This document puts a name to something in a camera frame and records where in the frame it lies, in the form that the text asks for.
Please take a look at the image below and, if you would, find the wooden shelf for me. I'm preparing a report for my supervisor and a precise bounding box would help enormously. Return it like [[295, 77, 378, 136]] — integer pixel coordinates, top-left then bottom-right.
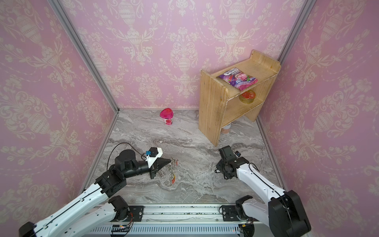
[[198, 50, 281, 146]]

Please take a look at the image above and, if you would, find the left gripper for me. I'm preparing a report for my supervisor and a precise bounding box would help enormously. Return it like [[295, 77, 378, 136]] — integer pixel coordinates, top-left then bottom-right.
[[123, 157, 172, 180]]

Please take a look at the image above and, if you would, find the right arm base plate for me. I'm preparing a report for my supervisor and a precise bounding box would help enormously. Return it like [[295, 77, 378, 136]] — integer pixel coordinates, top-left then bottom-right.
[[220, 205, 247, 222]]

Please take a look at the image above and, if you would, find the metal key organizer plate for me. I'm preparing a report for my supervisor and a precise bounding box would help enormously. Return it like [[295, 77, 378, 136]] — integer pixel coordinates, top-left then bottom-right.
[[169, 159, 178, 180]]

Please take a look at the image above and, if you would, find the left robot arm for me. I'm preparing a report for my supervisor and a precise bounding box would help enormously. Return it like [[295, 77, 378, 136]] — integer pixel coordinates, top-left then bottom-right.
[[18, 147, 171, 237]]

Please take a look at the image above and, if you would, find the aluminium mounting rail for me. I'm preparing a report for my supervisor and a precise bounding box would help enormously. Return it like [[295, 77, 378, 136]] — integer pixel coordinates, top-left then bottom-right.
[[53, 203, 311, 237]]

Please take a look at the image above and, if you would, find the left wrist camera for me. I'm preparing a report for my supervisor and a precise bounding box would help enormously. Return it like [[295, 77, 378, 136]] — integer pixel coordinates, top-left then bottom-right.
[[145, 147, 163, 168]]

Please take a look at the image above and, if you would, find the white cup under shelf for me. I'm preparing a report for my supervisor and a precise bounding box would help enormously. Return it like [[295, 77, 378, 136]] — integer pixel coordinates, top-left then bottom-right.
[[221, 124, 232, 134]]

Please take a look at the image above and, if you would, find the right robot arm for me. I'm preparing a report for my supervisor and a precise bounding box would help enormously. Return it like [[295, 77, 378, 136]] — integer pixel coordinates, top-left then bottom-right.
[[215, 146, 311, 237]]

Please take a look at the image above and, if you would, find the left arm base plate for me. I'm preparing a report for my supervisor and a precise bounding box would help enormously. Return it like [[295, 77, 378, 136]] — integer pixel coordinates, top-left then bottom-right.
[[116, 205, 144, 223]]

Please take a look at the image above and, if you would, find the purple snack bag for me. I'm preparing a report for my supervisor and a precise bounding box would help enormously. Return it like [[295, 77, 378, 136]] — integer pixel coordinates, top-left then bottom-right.
[[218, 68, 258, 91]]

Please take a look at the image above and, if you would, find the red lid tin can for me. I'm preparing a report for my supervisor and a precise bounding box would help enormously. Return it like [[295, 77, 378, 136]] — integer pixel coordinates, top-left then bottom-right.
[[239, 90, 256, 104]]

